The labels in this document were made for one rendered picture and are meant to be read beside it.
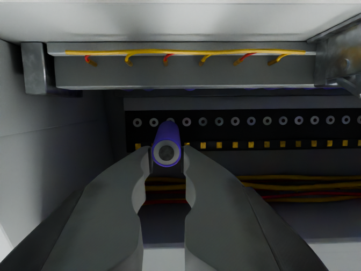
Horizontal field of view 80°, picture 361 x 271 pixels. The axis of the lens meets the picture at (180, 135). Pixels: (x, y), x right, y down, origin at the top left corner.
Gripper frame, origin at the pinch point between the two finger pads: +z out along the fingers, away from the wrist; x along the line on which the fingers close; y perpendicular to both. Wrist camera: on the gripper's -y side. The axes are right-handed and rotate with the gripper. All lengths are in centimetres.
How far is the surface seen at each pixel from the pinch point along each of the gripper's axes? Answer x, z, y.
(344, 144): 22.5, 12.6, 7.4
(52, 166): -8.7, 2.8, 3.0
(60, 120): -8.4, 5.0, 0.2
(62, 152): -8.7, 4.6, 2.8
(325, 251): 11.0, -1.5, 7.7
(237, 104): 8.3, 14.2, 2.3
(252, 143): 10.4, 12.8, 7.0
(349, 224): 19.4, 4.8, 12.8
